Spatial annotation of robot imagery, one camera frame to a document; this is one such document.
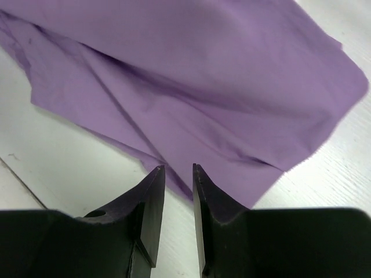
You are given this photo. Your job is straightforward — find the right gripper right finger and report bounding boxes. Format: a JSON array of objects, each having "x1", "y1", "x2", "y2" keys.
[{"x1": 192, "y1": 164, "x2": 249, "y2": 277}]

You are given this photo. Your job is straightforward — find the purple trousers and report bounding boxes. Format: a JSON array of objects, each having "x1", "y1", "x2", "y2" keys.
[{"x1": 1, "y1": 1, "x2": 369, "y2": 207}]

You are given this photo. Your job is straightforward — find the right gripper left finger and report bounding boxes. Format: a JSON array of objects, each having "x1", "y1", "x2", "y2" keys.
[{"x1": 82, "y1": 165, "x2": 165, "y2": 268}]

